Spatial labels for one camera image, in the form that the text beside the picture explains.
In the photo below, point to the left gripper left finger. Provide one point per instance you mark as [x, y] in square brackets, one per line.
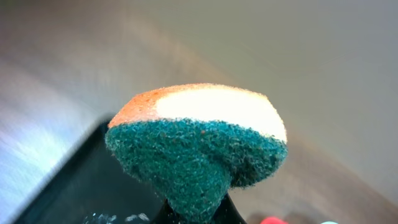
[166, 215]

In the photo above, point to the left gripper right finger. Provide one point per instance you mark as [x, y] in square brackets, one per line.
[227, 213]

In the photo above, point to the green and yellow sponge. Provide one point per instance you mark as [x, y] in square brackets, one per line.
[193, 143]

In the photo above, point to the red plastic tray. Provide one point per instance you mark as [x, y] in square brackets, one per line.
[273, 220]

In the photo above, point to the black rectangular water tub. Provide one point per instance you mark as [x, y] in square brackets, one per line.
[91, 187]

